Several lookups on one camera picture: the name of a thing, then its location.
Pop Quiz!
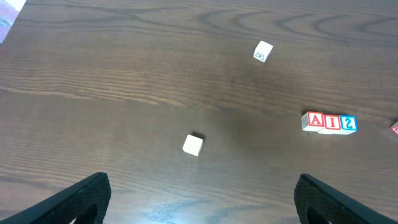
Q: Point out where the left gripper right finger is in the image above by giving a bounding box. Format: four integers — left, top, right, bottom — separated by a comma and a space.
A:
294, 174, 397, 224

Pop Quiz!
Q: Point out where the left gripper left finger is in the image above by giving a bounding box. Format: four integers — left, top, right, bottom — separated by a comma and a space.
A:
1, 172, 111, 224

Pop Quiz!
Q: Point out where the red letter A block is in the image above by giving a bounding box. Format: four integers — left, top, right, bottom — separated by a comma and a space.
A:
301, 111, 325, 132

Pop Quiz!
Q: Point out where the red letter I block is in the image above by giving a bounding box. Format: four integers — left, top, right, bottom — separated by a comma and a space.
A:
318, 114, 341, 134

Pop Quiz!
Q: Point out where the blue number 2 block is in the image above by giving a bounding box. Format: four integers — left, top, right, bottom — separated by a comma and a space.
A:
336, 114, 358, 135

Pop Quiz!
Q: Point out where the cream block with red side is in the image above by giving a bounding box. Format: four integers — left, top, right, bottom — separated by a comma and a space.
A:
391, 121, 398, 134

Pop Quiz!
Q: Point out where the cream block left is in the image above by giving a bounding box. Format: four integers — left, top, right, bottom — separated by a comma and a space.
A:
182, 134, 203, 156

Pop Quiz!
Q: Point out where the cream block top centre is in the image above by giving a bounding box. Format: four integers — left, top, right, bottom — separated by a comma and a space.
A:
253, 40, 274, 63

